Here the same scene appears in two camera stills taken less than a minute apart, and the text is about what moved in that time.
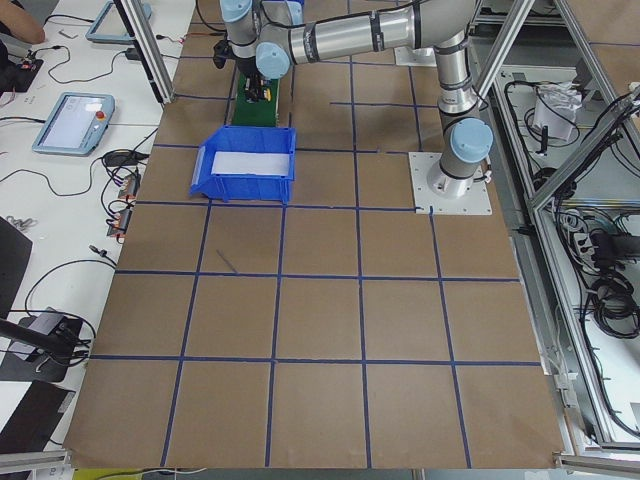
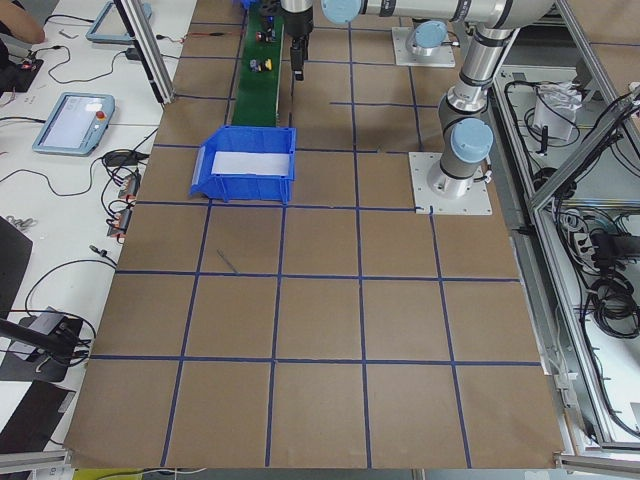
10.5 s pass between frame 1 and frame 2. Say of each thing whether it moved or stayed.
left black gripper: moved
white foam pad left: stayed
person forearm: stayed
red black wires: stayed
